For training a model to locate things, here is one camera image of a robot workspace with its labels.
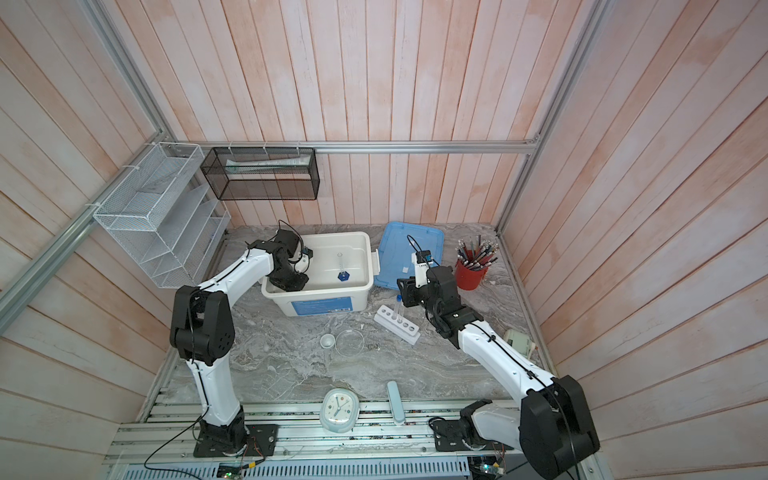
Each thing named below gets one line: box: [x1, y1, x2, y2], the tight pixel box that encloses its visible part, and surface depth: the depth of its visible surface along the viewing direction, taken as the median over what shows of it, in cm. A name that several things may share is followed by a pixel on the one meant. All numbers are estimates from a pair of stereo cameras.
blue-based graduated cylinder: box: [337, 252, 350, 282], surface depth 107 cm
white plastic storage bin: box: [261, 231, 381, 317], surface depth 94 cm
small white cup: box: [320, 334, 336, 349], surface depth 90 cm
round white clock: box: [319, 388, 360, 433], surface depth 78 cm
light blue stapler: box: [387, 380, 405, 426], surface depth 78 cm
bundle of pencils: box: [455, 234, 499, 270], surface depth 94 cm
